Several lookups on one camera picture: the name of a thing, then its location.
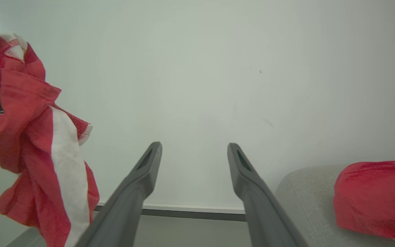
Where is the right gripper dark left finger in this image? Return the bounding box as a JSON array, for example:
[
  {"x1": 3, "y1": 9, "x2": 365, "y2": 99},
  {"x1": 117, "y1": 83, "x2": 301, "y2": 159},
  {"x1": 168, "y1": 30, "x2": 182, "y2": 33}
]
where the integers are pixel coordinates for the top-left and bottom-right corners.
[{"x1": 75, "y1": 141, "x2": 163, "y2": 247}]

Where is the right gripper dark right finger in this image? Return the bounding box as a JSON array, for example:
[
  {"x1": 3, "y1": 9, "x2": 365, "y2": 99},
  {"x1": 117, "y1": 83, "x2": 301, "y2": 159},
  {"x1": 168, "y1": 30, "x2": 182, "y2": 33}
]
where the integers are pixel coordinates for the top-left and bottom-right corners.
[{"x1": 227, "y1": 143, "x2": 310, "y2": 247}]

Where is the plain red shirt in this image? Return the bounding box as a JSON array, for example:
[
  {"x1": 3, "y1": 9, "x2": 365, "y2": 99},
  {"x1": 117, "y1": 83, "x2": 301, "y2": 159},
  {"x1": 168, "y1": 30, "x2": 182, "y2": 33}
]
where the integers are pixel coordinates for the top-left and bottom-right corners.
[{"x1": 333, "y1": 161, "x2": 395, "y2": 243}]

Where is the grey fabric sofa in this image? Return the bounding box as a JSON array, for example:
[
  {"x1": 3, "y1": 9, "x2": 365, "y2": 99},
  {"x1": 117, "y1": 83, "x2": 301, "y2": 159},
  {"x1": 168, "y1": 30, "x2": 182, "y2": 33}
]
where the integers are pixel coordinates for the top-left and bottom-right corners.
[{"x1": 274, "y1": 165, "x2": 395, "y2": 247}]

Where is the white and black baseboard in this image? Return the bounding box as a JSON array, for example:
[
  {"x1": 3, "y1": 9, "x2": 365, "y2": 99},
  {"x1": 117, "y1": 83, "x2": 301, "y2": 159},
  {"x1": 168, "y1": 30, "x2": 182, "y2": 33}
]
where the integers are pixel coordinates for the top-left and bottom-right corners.
[{"x1": 94, "y1": 201, "x2": 247, "y2": 222}]

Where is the red garment with white stripe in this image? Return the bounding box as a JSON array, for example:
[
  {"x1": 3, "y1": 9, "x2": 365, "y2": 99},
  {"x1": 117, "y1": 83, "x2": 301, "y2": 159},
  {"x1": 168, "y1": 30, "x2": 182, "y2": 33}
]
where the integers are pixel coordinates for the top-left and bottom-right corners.
[{"x1": 0, "y1": 33, "x2": 100, "y2": 247}]

